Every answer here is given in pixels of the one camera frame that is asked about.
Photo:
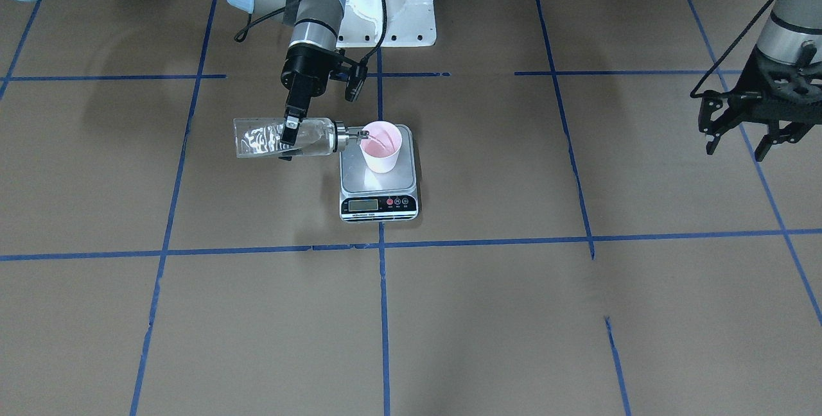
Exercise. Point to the silver kitchen scale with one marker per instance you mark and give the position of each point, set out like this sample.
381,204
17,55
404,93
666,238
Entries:
366,195

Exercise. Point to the clear glass sauce bottle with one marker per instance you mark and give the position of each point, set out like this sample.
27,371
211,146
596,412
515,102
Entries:
275,137

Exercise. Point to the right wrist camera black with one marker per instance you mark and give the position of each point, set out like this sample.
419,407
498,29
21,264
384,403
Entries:
353,79

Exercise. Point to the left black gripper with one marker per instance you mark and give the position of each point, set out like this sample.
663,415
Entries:
714,115

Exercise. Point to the pink plastic cup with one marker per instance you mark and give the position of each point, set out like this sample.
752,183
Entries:
381,147

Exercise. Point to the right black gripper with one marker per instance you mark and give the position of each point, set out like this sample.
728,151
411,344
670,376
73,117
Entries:
300,74

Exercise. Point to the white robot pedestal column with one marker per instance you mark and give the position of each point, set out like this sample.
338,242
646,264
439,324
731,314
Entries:
398,23

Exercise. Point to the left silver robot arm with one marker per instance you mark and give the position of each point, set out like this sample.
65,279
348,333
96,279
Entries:
789,26

